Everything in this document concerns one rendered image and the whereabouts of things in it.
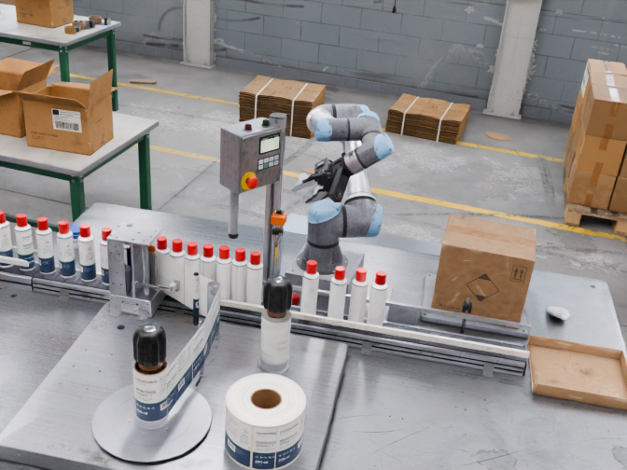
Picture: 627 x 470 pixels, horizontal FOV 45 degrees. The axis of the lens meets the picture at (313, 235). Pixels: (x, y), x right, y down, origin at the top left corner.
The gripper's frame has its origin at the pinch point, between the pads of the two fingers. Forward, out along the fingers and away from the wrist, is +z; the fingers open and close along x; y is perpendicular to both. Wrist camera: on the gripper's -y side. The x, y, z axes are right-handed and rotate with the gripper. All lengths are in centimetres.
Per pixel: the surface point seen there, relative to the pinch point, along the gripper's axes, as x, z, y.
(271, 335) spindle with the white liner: 8, 7, -58
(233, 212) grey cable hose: 15.8, 15.9, -9.4
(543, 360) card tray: -67, -45, -51
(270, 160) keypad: 23.4, -5.2, -5.9
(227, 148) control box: 36.0, 1.4, -6.8
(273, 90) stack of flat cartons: -166, 134, 342
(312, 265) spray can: -2.7, -0.7, -28.8
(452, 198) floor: -239, 29, 203
